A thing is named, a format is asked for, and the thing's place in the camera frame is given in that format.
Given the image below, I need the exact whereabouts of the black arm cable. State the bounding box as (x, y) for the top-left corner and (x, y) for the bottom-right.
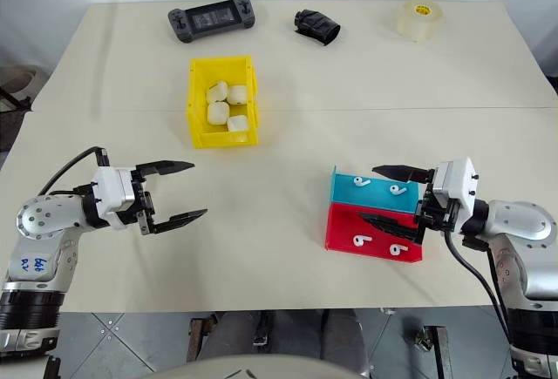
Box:
(443, 226), (516, 346)
(37, 146), (110, 198)

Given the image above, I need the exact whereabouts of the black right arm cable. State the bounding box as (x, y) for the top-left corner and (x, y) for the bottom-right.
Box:
(443, 226), (516, 346)

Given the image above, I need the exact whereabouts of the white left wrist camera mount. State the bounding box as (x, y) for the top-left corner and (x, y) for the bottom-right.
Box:
(92, 166), (137, 229)

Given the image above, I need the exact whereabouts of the rusty metal stand frame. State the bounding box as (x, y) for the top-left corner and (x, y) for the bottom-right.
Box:
(416, 324), (451, 379)
(186, 314), (220, 363)

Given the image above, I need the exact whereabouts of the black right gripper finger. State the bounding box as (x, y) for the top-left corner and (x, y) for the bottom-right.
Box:
(371, 163), (437, 185)
(357, 211), (425, 247)

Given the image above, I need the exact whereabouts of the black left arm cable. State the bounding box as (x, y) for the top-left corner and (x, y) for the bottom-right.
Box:
(37, 146), (110, 198)

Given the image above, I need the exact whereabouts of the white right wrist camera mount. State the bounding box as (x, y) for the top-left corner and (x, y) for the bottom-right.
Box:
(435, 157), (481, 215)

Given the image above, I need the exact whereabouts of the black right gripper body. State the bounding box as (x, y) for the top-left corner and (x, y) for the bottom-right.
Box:
(415, 181), (462, 234)

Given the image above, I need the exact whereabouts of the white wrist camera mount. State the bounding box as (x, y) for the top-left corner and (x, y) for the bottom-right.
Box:
(92, 166), (137, 229)
(435, 157), (481, 215)

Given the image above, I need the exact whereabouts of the black crumpled tape roll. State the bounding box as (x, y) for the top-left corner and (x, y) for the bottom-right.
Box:
(292, 7), (343, 48)

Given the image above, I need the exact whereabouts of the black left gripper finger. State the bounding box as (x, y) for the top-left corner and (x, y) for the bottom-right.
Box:
(139, 208), (209, 237)
(135, 159), (196, 180)

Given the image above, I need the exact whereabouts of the clear packing tape roll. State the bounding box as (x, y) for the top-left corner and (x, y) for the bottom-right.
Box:
(395, 0), (446, 44)

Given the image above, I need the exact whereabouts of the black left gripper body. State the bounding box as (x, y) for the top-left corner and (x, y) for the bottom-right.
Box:
(128, 167), (157, 228)

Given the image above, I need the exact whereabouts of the white round object black frame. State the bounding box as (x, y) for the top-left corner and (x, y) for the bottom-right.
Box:
(0, 64), (45, 113)

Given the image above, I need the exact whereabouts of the yellow plastic bin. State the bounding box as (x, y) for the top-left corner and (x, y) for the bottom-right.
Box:
(186, 54), (262, 151)

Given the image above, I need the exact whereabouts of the blue plastic tray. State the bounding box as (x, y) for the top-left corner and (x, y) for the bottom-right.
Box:
(329, 165), (423, 216)

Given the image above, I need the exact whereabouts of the red plastic tray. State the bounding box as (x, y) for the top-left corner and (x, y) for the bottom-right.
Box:
(323, 201), (425, 264)

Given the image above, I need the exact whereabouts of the black handheld game console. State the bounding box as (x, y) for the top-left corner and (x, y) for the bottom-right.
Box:
(167, 0), (258, 44)

